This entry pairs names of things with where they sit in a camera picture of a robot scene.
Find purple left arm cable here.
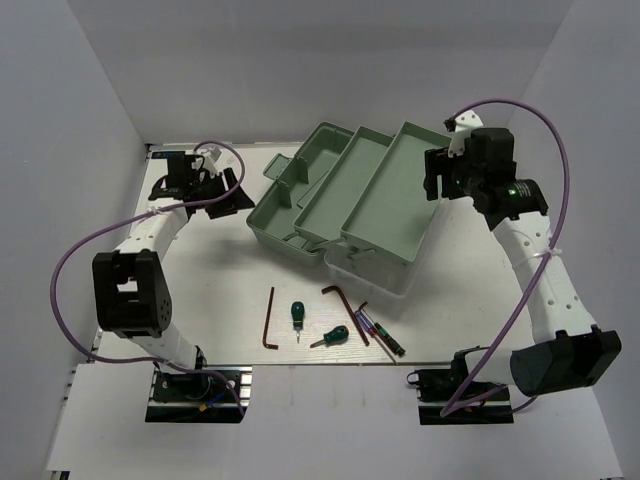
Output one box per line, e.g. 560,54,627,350
51,140,249,416

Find black green precision screwdriver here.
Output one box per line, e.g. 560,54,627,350
374,322,405,357

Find large brown hex key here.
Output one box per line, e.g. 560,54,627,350
321,285,370,346

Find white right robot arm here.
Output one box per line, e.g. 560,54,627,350
424,125,621,399

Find blue red precision screwdriver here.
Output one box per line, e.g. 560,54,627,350
355,309,384,346

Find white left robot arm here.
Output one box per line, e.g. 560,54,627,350
92,147,255,399

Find long thin brown hex key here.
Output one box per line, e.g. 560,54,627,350
261,287,279,351

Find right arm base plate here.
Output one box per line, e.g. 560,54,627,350
406,365,514,426

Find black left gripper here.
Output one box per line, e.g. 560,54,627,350
192,167,256,218

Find green plastic toolbox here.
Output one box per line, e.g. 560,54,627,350
247,122,450,303

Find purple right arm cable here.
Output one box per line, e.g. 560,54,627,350
439,99,572,419

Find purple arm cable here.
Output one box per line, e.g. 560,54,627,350
439,99,572,419
51,140,249,416

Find green orange stubby screwdriver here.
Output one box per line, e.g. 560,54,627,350
310,325,349,348

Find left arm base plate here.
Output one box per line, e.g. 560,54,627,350
145,366,252,424

